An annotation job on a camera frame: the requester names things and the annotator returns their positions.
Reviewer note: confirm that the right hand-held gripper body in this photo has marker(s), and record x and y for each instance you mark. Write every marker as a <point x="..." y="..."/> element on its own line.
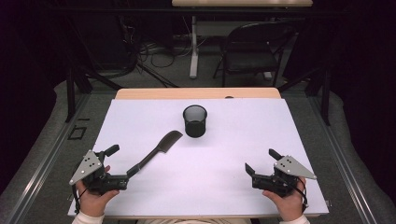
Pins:
<point x="292" y="168"/>

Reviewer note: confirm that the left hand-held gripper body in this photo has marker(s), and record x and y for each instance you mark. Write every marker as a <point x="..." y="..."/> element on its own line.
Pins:
<point x="85" y="168"/>

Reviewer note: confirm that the black mesh pen cup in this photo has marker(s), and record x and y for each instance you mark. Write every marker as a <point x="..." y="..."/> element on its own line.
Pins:
<point x="195" y="124"/>

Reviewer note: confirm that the person's left hand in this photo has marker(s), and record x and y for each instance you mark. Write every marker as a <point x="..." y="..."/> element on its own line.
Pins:
<point x="93" y="202"/>

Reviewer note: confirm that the person's right hand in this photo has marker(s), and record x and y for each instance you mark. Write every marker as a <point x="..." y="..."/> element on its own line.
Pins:
<point x="288" y="205"/>

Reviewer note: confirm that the white board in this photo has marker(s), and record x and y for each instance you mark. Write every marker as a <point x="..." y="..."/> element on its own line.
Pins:
<point x="218" y="174"/>

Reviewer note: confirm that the black metal stand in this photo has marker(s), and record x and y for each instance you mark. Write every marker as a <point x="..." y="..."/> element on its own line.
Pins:
<point x="325" y="93"/>
<point x="70" y="93"/>

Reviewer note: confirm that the dark table grommet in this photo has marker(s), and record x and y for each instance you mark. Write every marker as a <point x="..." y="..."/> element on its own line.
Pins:
<point x="229" y="97"/>

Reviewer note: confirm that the wooden table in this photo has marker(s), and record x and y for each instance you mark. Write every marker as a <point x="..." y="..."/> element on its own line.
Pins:
<point x="186" y="93"/>

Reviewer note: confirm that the black folding chair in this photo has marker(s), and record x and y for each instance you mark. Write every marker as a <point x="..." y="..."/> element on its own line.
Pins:
<point x="249" y="62"/>

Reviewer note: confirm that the white-legged desk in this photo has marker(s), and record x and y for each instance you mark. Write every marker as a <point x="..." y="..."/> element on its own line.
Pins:
<point x="194" y="46"/>

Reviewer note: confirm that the aluminium floor rail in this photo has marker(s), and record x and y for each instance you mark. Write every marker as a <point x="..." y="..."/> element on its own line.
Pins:
<point x="46" y="157"/>
<point x="342" y="155"/>

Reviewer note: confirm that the black horizontal frame bar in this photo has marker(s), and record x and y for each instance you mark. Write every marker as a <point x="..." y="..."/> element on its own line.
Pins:
<point x="155" y="11"/>

